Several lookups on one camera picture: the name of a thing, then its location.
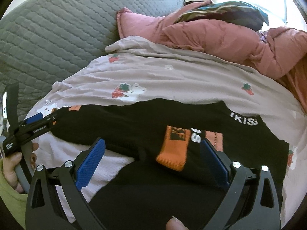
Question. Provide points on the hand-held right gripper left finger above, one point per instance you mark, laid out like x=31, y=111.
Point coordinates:
x=92, y=158

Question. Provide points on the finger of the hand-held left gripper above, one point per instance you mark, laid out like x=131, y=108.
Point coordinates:
x=34, y=118
x=42, y=127

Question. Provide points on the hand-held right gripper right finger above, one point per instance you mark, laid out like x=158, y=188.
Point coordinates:
x=212, y=158

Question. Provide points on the black garment with orange patches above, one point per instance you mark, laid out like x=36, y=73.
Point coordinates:
x=134, y=124

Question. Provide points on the person's left forearm green sleeve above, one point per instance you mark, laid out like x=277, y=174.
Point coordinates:
x=12, y=203

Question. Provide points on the person's left hand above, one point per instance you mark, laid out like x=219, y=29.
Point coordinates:
x=10, y=172

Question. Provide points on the person's right hand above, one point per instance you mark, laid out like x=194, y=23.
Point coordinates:
x=177, y=224

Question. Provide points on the strawberry printed blanket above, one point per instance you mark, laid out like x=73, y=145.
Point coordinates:
x=179, y=81

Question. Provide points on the grey quilted mattress pad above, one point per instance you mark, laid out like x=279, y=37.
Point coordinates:
x=60, y=28

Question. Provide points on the pink duvet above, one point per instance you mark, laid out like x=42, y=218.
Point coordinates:
x=215, y=36

